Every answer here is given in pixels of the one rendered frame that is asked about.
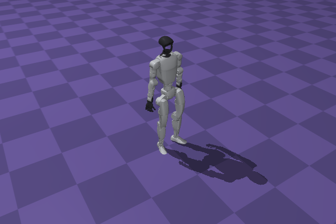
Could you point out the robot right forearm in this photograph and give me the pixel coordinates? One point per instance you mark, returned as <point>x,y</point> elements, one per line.
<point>151,89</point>

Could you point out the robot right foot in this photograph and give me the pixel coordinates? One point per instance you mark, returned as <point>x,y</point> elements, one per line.
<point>162,149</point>

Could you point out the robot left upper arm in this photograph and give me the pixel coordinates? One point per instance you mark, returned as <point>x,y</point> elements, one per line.
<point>179,62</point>

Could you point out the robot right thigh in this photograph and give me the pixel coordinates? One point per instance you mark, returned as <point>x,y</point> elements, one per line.
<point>163,110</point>

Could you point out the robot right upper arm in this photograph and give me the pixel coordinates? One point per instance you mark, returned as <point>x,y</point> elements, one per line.
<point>154,65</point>

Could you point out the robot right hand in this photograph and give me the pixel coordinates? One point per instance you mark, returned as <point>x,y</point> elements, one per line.
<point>149,106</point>

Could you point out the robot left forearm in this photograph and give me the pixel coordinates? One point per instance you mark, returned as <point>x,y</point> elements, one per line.
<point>178,79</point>

